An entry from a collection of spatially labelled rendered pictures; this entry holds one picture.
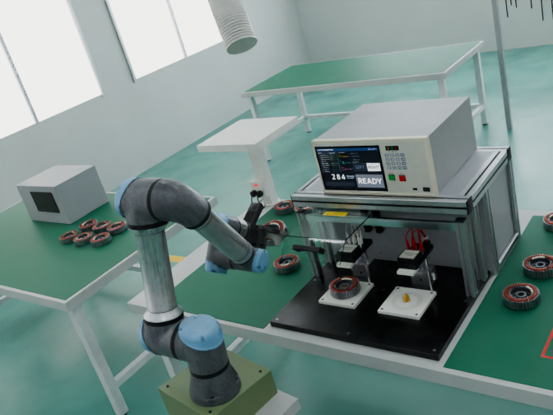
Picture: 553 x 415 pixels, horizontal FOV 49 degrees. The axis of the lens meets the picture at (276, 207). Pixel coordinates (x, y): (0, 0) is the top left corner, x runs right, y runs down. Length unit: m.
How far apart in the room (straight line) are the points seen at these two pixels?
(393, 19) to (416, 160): 7.09
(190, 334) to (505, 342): 0.92
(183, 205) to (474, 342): 0.97
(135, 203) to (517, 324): 1.19
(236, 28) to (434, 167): 1.41
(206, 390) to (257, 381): 0.17
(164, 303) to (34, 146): 4.85
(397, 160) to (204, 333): 0.83
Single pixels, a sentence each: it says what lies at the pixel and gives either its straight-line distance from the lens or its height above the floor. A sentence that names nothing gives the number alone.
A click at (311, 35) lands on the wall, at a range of 9.75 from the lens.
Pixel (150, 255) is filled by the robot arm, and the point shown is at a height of 1.29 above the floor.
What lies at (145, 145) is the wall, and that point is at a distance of 7.32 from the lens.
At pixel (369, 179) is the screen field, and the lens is 2.11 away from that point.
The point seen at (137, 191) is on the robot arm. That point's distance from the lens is 1.68.
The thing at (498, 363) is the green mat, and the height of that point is 0.75.
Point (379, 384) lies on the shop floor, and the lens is 3.04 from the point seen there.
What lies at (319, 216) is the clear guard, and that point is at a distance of 2.19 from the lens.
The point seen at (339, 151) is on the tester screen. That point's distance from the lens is 2.13.
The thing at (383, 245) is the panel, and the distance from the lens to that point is 2.39.
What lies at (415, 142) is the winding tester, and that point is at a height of 1.30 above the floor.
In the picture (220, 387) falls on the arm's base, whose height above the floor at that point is 0.90.
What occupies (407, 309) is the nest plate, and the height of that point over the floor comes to 0.78.
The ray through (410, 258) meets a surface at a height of 0.92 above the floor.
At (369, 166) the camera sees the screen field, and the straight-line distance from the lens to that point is 2.09.
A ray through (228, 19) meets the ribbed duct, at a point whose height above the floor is 1.70.
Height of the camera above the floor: 1.97
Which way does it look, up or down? 23 degrees down
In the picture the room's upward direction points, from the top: 16 degrees counter-clockwise
